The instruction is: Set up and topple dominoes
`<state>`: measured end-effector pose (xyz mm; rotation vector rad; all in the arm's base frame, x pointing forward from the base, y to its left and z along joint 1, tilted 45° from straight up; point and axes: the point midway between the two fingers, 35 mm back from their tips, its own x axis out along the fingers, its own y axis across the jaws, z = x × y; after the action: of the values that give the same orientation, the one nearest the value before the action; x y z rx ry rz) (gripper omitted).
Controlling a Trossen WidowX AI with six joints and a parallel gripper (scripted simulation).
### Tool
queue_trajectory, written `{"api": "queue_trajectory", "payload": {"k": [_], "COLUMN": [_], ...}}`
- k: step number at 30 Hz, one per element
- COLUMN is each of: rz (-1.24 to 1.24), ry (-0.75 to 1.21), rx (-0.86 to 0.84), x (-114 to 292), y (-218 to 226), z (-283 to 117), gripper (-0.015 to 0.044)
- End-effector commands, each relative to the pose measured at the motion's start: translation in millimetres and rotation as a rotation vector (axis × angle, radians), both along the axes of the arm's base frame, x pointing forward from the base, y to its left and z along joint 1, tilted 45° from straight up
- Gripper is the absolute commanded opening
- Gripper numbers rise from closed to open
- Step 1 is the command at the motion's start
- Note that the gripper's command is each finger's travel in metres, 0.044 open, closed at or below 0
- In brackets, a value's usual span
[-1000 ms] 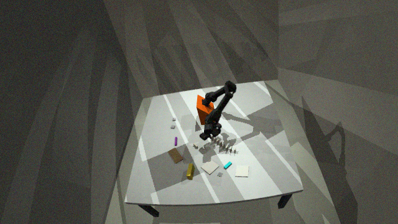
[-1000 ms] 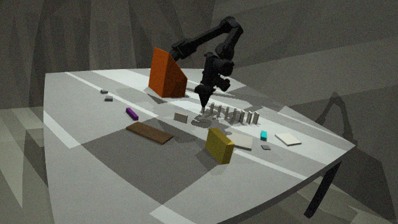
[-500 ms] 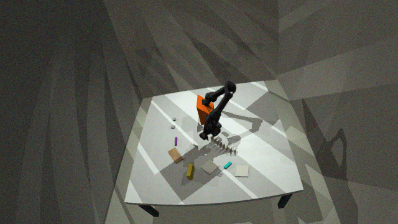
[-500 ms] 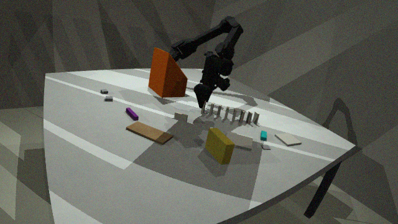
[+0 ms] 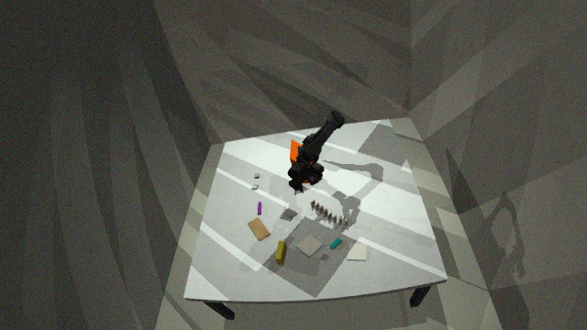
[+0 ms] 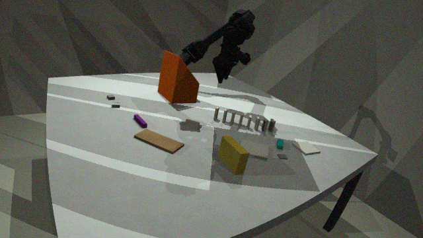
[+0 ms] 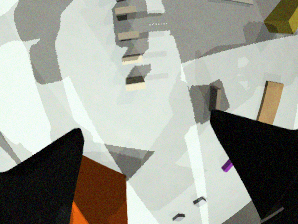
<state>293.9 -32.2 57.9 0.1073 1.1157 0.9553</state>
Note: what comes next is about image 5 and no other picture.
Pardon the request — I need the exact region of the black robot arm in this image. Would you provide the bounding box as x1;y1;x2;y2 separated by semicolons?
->
287;110;345;185

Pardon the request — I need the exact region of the yellow rectangular block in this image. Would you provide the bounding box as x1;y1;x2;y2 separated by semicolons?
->
274;241;287;265

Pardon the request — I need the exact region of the cyan rectangular block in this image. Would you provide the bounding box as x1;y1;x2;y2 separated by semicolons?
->
330;238;342;249

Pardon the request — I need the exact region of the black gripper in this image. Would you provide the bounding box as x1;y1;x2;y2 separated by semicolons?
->
289;162;325;193

